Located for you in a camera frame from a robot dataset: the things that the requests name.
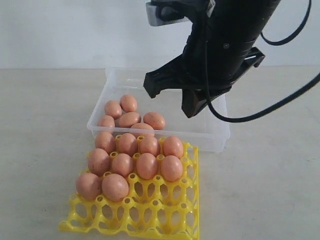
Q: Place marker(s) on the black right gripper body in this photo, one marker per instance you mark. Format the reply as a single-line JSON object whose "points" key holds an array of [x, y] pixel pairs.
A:
{"points": [[222, 52]]}

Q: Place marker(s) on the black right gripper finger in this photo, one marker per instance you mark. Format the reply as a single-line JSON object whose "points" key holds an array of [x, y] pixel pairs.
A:
{"points": [[169, 76], [193, 101]]}

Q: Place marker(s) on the brown egg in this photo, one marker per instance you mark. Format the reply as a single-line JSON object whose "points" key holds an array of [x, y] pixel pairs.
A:
{"points": [[88, 186], [155, 120], [128, 144], [150, 144], [106, 141], [173, 146], [106, 121], [113, 108], [122, 164], [141, 125], [98, 161], [171, 168], [128, 119], [147, 166], [115, 187], [128, 103]]}

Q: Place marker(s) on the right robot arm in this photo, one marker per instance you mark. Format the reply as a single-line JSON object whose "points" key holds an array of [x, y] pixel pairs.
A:
{"points": [[234, 11]]}

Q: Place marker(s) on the clear plastic container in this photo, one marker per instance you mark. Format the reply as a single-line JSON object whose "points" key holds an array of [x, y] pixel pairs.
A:
{"points": [[203, 131]]}

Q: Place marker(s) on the yellow plastic egg tray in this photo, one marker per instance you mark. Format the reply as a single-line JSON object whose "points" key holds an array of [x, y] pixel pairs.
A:
{"points": [[153, 209]]}

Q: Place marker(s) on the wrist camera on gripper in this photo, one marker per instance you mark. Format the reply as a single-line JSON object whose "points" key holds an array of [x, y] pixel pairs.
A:
{"points": [[166, 12]]}

